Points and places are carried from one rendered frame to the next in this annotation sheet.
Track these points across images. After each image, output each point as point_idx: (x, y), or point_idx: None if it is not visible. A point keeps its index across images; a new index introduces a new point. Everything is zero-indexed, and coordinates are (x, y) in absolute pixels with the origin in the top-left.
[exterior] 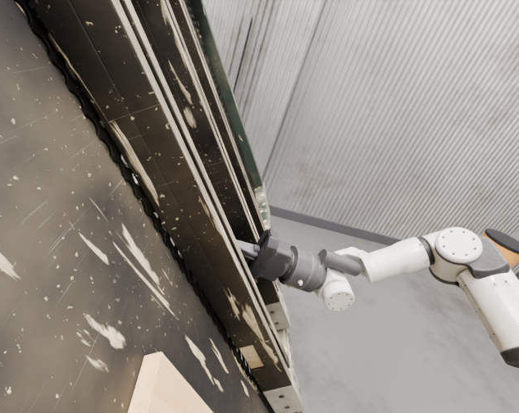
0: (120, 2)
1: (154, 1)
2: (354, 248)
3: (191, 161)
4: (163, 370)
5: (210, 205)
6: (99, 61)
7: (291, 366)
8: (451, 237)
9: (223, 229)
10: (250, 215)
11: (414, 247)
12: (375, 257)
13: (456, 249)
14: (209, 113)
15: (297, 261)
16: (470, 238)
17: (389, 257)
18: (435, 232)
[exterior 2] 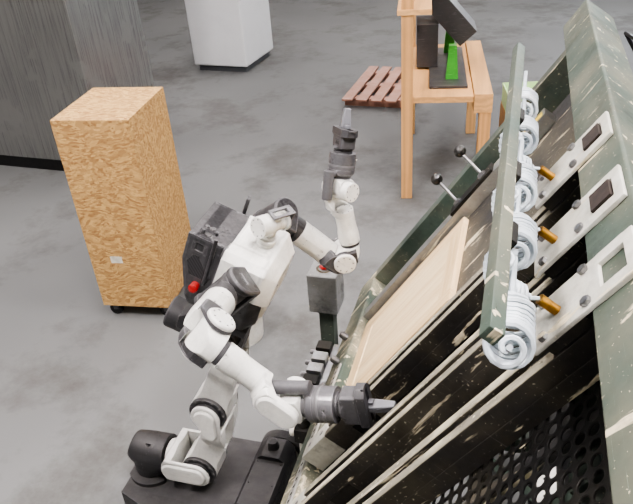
0: None
1: None
2: (267, 391)
3: (450, 301)
4: (446, 298)
5: (433, 317)
6: None
7: (321, 436)
8: (223, 321)
9: (420, 332)
10: (361, 449)
11: (237, 347)
12: (263, 369)
13: (228, 318)
14: (435, 380)
15: (337, 386)
16: (215, 312)
17: (255, 362)
18: (212, 340)
